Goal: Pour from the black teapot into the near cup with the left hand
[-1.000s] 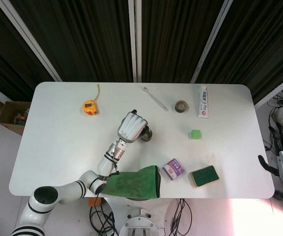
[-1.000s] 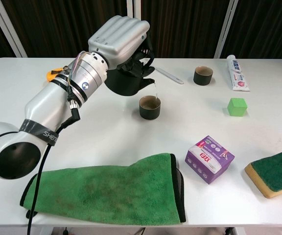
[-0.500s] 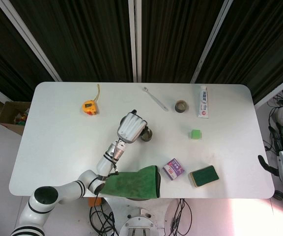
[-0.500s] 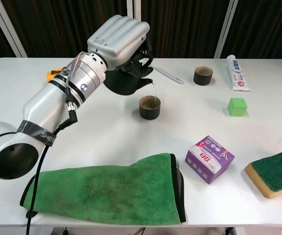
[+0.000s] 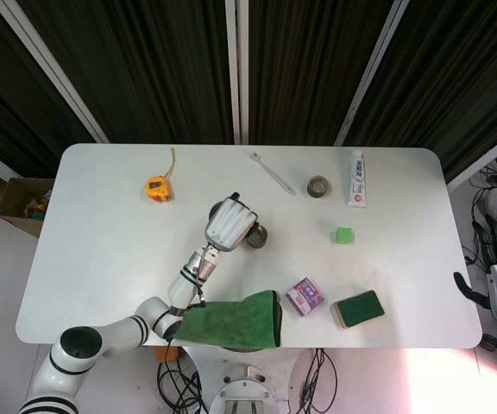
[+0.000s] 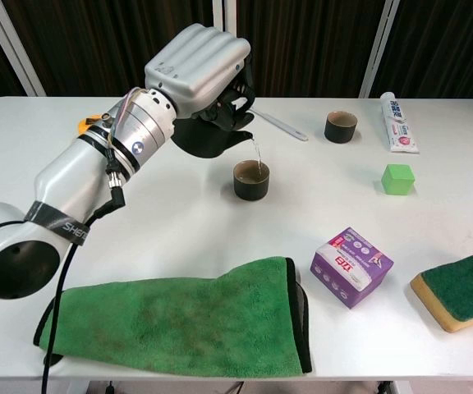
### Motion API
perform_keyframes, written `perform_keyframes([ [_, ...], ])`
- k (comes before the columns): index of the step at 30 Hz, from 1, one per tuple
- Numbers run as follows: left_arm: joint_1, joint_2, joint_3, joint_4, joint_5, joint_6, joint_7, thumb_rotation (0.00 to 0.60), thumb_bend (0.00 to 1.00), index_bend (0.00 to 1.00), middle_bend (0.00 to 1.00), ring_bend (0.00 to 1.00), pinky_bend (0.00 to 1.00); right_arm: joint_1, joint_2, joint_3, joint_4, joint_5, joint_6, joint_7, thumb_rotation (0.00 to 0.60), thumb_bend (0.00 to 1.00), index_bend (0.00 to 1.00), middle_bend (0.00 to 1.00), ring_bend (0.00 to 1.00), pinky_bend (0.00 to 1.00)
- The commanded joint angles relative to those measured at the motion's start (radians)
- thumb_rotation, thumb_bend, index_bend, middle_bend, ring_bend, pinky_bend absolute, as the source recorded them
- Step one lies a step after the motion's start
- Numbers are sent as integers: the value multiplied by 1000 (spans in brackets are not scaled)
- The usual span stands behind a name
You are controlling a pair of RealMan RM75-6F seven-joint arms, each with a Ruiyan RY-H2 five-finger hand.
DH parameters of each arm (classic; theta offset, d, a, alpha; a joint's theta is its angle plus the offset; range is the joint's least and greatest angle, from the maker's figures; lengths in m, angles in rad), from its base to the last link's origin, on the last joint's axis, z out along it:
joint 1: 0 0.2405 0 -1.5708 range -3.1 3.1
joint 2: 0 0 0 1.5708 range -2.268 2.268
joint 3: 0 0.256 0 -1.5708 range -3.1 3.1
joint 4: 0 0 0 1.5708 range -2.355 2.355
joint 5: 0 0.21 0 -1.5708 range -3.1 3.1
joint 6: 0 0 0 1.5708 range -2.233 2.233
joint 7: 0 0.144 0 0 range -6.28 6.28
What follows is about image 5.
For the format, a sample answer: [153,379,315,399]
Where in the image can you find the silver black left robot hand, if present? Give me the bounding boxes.
[204,191,261,253]

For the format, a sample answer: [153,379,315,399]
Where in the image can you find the dark ceramic teacup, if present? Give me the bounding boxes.
[245,223,270,250]
[306,174,333,199]

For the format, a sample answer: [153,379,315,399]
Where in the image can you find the white toothbrush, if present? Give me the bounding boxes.
[249,151,297,197]

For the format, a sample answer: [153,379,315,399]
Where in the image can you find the yellow tape measure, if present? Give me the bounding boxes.
[143,147,177,203]

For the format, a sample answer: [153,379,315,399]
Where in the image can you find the green microfibre towel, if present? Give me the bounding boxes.
[173,290,285,348]

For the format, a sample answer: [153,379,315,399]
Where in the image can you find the purple tissue pack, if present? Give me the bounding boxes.
[285,277,325,317]

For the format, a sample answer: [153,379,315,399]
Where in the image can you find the green cube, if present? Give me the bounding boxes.
[331,226,356,246]

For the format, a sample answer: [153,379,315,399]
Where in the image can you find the white toothpaste tube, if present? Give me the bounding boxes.
[346,149,369,210]

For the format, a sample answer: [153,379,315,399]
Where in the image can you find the white robot torso base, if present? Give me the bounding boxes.
[186,347,314,414]

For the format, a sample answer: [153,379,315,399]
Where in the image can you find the orange object under table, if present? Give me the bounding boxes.
[154,346,179,363]

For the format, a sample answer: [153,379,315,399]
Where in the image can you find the green yellow sponge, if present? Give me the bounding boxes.
[330,290,386,331]

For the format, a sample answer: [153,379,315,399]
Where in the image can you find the cardboard box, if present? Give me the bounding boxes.
[0,176,55,238]

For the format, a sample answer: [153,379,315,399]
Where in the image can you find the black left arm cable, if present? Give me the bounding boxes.
[161,269,210,376]

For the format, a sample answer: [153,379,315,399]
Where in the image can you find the tangled cables beside device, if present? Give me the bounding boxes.
[468,166,497,204]

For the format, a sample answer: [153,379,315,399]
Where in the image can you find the white partition frame post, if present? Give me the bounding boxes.
[333,0,410,147]
[0,0,110,144]
[224,0,250,146]
[445,129,497,193]

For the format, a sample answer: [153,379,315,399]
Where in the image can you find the black floor cable bundle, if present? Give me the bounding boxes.
[299,348,340,414]
[156,360,209,414]

